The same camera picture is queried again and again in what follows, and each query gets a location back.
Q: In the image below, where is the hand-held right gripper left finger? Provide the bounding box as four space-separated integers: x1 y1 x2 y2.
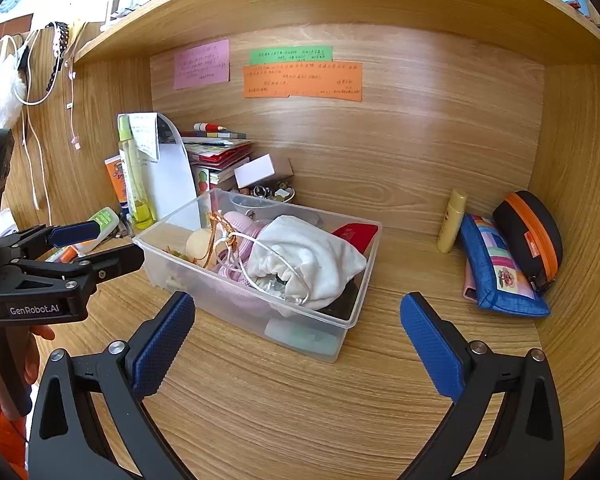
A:
27 290 197 480

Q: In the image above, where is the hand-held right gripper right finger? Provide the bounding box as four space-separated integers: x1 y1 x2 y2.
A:
400 291 566 480

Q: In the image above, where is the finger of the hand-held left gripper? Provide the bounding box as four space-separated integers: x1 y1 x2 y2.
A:
0 220 102 260
11 243 146 290

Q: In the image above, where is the clear plastic storage box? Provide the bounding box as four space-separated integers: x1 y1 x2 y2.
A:
132 189 383 364

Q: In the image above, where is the gold tasselled cord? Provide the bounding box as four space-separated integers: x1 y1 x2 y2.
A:
195 211 242 268

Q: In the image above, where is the pink knitted cloth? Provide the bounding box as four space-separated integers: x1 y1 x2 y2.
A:
214 211 281 311

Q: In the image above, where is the pale teal soap box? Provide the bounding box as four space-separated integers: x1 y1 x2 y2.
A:
265 317 343 361

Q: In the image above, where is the red box with gold clip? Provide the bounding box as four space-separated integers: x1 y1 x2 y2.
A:
330 222 379 256

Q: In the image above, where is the white drawstring pouch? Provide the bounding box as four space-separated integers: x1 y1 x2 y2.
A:
243 215 368 311

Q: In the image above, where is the wooden desktop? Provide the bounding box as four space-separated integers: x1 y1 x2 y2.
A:
30 200 581 480

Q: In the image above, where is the person's left hand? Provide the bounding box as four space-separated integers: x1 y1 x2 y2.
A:
24 325 56 386

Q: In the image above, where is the green and white tube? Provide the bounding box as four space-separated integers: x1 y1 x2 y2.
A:
77 207 120 256

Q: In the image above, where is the orange tube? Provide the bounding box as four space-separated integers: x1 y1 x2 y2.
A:
105 155 130 210

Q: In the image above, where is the yellow spray bottle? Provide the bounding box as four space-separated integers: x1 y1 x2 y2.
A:
117 115 157 231

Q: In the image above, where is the cream tape roll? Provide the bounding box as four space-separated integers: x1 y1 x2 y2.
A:
186 228 216 263

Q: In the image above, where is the white file holder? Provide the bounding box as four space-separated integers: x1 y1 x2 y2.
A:
130 112 202 231

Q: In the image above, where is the blue patchwork pouch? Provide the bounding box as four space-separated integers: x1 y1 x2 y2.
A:
460 213 551 318

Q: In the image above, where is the yellow tube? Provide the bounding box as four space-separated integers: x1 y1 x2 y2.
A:
436 188 468 254

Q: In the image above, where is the black case orange zipper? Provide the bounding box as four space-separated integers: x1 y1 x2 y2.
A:
492 190 564 293

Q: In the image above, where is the stack of books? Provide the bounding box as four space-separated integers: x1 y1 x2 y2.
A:
180 130 256 196

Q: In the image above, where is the white fluffy cloth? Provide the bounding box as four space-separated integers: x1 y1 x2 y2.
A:
0 35 29 131

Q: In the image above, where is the small white box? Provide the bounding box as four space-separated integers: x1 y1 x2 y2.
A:
234 154 274 188

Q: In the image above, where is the bowl of trinkets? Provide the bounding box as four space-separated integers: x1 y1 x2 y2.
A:
230 182 297 206

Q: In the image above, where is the black headband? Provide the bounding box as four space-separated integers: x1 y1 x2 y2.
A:
44 21 72 97

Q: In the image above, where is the small brown box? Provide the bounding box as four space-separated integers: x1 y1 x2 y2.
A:
270 156 295 184

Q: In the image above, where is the pink paper note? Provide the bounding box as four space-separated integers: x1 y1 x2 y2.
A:
174 39 230 90

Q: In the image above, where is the orange paper note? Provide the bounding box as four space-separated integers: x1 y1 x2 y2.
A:
243 61 364 102

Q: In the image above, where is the green paper note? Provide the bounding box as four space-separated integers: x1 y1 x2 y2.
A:
250 46 333 65

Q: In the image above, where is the white cable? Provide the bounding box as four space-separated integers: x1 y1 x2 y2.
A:
2 30 83 212

